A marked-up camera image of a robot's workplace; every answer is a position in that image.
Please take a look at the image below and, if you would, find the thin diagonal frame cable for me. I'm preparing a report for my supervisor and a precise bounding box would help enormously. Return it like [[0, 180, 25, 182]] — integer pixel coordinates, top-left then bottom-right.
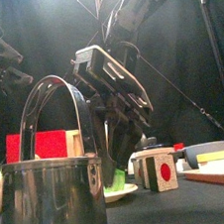
[[139, 45, 224, 154]]

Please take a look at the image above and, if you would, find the wooden box with red side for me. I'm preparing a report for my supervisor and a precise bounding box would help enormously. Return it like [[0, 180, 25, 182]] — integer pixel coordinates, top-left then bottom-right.
[[2, 124, 85, 167]]

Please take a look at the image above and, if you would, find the small white plate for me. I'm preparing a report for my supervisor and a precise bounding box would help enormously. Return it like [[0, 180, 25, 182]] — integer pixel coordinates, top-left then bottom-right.
[[102, 180, 141, 205]]

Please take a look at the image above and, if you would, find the white toy food piece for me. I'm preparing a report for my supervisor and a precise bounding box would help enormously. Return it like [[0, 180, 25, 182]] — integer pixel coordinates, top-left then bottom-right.
[[197, 159, 224, 175]]

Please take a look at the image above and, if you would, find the steel pot with handle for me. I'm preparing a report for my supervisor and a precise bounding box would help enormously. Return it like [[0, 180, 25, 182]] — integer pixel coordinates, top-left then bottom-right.
[[0, 69, 111, 224]]

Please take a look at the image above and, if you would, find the grey-blue bowl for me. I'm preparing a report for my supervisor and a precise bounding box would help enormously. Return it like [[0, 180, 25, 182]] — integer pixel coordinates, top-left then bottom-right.
[[182, 140, 224, 171]]

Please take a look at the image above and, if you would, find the yellow toy block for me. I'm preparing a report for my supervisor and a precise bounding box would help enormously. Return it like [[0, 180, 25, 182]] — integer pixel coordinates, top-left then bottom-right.
[[195, 150, 224, 165]]

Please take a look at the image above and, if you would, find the small red toy piece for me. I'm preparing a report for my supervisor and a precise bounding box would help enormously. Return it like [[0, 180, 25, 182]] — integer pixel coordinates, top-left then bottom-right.
[[172, 142, 186, 153]]

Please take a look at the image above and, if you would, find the black frame pole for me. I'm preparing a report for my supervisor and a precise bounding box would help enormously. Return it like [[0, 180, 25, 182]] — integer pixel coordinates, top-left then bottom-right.
[[194, 0, 224, 139]]

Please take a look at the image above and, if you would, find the dark pot lid with knob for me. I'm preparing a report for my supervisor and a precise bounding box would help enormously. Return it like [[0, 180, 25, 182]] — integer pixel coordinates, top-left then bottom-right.
[[134, 134, 170, 153]]

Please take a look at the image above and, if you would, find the wooden cutting board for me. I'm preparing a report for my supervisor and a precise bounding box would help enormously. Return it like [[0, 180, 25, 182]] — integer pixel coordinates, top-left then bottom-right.
[[180, 165, 224, 196]]

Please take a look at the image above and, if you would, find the speckled cube with red circle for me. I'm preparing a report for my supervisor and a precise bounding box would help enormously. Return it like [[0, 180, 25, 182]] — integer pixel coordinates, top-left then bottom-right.
[[130, 157, 151, 187], [145, 152, 180, 194]]

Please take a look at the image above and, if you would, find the green toy corn husk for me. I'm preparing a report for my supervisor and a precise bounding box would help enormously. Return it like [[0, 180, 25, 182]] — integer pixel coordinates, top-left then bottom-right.
[[103, 167, 130, 194]]

